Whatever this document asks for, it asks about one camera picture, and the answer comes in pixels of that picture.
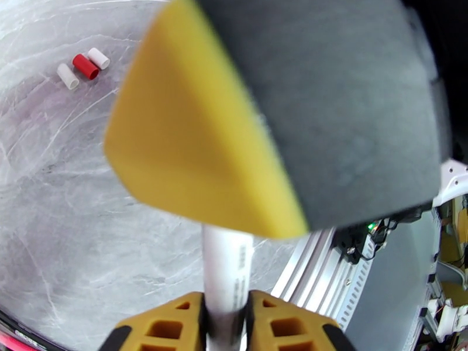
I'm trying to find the aluminium rail frame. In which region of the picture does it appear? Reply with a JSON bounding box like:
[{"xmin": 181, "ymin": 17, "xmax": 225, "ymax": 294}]
[{"xmin": 270, "ymin": 229, "xmax": 374, "ymax": 325}]

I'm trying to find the white marker black cap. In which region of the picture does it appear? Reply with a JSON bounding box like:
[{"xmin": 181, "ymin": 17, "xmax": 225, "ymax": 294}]
[{"xmin": 202, "ymin": 222, "xmax": 255, "ymax": 351}]

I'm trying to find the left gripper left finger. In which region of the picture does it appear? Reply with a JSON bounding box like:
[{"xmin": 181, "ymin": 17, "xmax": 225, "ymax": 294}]
[{"xmin": 98, "ymin": 291, "xmax": 208, "ymax": 351}]

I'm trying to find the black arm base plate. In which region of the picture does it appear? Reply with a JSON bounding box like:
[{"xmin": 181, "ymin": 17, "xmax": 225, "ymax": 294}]
[{"xmin": 334, "ymin": 218, "xmax": 389, "ymax": 265}]

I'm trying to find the white slotted cable duct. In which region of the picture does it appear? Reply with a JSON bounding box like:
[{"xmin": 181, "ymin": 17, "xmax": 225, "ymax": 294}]
[{"xmin": 331, "ymin": 247, "xmax": 379, "ymax": 334}]

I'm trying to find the red pen cap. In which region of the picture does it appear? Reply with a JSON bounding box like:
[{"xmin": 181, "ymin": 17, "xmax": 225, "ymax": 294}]
[{"xmin": 72, "ymin": 53, "xmax": 100, "ymax": 81}]

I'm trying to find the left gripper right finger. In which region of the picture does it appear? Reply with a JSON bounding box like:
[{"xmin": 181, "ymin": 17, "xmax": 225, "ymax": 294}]
[{"xmin": 247, "ymin": 290, "xmax": 357, "ymax": 351}]

